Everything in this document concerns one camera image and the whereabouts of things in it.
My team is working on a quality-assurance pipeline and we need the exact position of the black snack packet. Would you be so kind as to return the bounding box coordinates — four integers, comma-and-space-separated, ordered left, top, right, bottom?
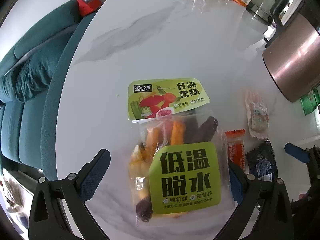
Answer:
245, 139, 278, 181

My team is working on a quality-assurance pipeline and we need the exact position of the red small snack bar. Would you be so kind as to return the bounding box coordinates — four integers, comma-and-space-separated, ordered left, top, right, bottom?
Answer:
225, 129, 246, 172

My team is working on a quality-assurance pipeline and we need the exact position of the dried fruit vegetable bag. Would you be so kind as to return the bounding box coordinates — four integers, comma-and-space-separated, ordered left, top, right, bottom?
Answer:
127, 78, 234, 226

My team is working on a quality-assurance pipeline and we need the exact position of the clear pink candy packet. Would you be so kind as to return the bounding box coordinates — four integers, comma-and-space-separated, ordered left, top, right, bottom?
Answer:
245, 90, 269, 140

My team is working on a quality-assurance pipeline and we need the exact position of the person hand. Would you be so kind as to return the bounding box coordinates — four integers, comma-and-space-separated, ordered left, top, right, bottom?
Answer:
298, 193, 310, 201

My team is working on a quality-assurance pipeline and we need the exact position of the green tray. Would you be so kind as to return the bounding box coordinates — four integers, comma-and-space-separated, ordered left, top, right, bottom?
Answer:
300, 88, 320, 115

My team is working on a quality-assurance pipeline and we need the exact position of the copper thermos jug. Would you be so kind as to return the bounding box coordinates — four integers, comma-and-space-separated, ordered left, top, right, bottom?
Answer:
263, 0, 319, 102

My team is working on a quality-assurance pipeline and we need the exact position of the teal cushion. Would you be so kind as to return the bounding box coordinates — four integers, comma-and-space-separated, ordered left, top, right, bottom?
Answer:
1, 33, 72, 103

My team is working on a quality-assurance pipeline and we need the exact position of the teal sofa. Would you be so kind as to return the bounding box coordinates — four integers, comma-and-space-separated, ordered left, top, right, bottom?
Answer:
1, 0, 94, 180

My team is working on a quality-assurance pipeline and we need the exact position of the smoky glass pitcher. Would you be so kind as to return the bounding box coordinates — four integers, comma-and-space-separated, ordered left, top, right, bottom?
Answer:
246, 0, 277, 26

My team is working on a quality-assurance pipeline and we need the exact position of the red smart display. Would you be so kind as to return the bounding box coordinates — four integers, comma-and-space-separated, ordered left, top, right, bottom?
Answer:
76, 0, 103, 17

